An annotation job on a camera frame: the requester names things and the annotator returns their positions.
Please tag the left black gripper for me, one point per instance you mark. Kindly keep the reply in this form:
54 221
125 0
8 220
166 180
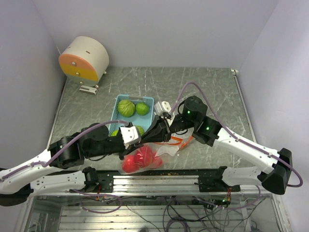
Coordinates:
124 151

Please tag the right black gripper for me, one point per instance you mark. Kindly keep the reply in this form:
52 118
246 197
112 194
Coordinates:
170 128

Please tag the clear orange-zip bag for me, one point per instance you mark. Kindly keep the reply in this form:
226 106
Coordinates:
167 150

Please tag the red yellow apple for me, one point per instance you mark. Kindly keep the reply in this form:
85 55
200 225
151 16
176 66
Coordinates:
157 162

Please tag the red tomato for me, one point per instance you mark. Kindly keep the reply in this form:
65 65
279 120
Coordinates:
129 165

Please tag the red pomegranate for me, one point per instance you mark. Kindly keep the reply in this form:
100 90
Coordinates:
143 156

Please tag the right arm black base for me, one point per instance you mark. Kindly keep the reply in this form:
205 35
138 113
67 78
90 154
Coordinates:
210 180

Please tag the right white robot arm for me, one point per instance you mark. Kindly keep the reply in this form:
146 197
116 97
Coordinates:
270 168

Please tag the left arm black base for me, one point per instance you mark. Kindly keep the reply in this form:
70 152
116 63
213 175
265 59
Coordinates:
94 181

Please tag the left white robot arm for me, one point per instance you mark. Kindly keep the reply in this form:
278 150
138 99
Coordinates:
23 181

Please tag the light blue plastic basket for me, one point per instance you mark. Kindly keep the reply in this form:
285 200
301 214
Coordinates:
144 121

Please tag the large green cabbage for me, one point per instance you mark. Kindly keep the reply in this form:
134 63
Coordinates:
126 108
140 129

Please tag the small green cabbage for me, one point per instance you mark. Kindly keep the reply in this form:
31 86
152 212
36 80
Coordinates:
142 108
114 133

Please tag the white slotted plastic block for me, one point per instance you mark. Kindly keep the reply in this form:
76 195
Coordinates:
88 90

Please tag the round cream drawer box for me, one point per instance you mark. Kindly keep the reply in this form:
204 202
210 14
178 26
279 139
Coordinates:
84 61

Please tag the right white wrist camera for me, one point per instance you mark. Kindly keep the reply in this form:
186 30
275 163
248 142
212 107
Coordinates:
161 107

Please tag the aluminium frame rail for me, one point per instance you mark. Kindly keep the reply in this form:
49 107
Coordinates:
162 185

